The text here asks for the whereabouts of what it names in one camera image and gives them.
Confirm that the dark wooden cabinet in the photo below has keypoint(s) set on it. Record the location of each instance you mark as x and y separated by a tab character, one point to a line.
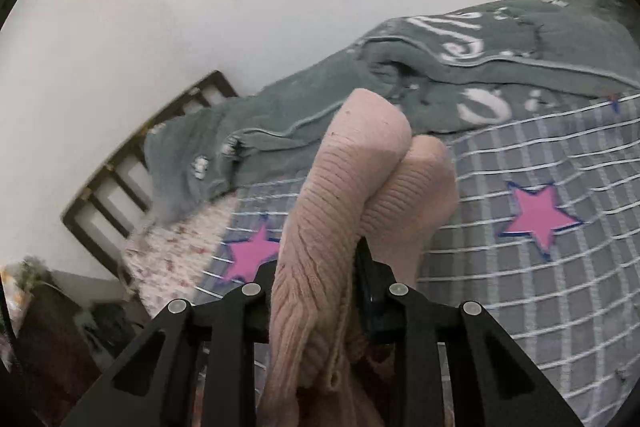
55	347

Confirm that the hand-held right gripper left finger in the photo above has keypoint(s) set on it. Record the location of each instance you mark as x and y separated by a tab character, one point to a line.
262	277

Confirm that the grey checked bed sheet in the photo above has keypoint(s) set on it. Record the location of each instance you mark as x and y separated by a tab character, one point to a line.
500	307

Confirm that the dark bag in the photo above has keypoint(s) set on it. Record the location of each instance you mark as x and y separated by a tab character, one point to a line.
107	324

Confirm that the pale flower bundle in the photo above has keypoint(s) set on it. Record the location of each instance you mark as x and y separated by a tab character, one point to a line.
22	279

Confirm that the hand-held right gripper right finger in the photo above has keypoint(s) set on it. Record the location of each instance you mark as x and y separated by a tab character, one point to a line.
370	307

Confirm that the pink knitted sweater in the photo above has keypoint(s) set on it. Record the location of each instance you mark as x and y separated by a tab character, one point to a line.
320	217

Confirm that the floral bed sheet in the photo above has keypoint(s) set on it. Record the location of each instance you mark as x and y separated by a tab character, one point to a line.
165	252

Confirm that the dark wooden headboard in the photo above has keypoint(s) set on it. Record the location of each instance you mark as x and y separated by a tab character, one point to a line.
95	207

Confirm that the grey-green printed blanket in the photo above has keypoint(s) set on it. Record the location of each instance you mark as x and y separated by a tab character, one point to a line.
300	117

